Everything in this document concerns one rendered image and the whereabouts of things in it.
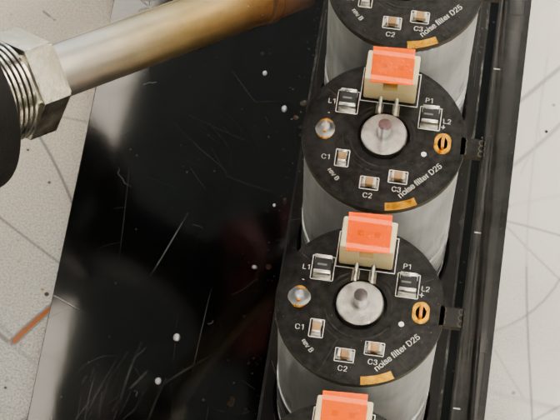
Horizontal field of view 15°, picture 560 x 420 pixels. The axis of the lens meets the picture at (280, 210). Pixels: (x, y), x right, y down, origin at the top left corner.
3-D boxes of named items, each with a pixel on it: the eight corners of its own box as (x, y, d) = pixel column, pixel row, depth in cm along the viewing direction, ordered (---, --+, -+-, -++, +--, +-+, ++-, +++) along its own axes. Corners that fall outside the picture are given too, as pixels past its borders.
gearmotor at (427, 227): (291, 320, 37) (292, 194, 32) (311, 192, 38) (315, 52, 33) (432, 339, 36) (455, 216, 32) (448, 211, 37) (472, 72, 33)
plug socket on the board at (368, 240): (336, 280, 31) (337, 262, 31) (343, 227, 32) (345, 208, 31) (389, 287, 31) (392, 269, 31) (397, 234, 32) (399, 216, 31)
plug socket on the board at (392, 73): (360, 112, 33) (362, 92, 32) (367, 64, 33) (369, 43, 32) (412, 120, 33) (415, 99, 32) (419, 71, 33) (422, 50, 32)
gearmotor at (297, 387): (267, 475, 35) (265, 367, 31) (287, 339, 36) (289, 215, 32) (412, 496, 35) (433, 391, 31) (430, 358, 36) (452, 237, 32)
